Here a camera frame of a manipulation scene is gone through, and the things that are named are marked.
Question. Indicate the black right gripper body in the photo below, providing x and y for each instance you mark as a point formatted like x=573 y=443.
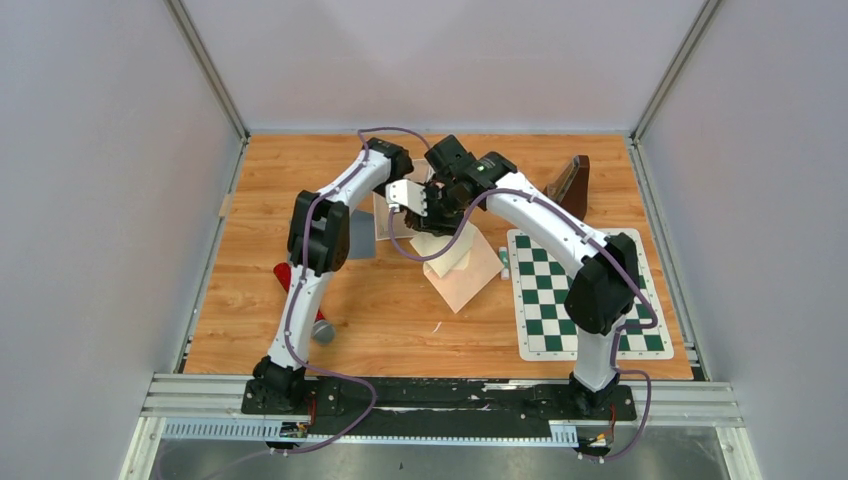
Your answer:
x=449 y=186

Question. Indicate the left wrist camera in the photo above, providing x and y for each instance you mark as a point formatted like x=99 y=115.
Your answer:
x=406 y=194

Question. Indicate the green white chessboard mat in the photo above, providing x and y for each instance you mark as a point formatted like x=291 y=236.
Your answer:
x=545 y=331

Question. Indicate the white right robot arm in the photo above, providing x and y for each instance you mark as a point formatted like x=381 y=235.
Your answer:
x=604 y=269

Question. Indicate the red microphone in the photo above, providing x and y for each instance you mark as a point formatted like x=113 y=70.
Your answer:
x=323 y=332

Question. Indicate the wooden metronome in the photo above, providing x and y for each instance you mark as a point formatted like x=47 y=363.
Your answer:
x=570 y=189

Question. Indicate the grey envelope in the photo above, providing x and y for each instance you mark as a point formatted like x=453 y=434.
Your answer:
x=362 y=236

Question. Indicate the cream pink envelope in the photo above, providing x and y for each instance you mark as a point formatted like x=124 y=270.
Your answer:
x=459 y=286

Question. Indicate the green white glue stick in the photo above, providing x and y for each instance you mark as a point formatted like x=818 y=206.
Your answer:
x=504 y=258

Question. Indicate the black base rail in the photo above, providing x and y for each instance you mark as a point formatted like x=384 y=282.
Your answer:
x=443 y=408

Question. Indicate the cream letter paper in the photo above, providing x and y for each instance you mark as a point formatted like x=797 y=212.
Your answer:
x=457 y=257

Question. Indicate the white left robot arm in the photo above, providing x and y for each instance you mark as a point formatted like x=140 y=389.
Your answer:
x=318 y=245

